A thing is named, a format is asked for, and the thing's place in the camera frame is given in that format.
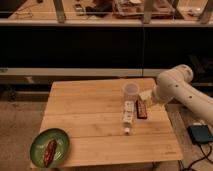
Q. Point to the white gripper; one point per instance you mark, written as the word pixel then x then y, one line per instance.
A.
pixel 147 97

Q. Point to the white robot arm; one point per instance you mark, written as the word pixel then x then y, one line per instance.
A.
pixel 175 84

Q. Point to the dark red snack bar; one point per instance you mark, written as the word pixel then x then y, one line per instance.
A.
pixel 141 110

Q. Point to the wooden table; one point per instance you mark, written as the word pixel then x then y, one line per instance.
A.
pixel 91 113

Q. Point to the clutter tray on shelf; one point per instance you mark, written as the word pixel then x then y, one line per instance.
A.
pixel 135 8

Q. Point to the dark device on shelf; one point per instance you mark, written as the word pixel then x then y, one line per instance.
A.
pixel 99 10

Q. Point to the red-brown food on plate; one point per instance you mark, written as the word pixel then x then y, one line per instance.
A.
pixel 49 152

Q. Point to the green plate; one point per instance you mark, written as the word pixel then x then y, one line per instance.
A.
pixel 40 143

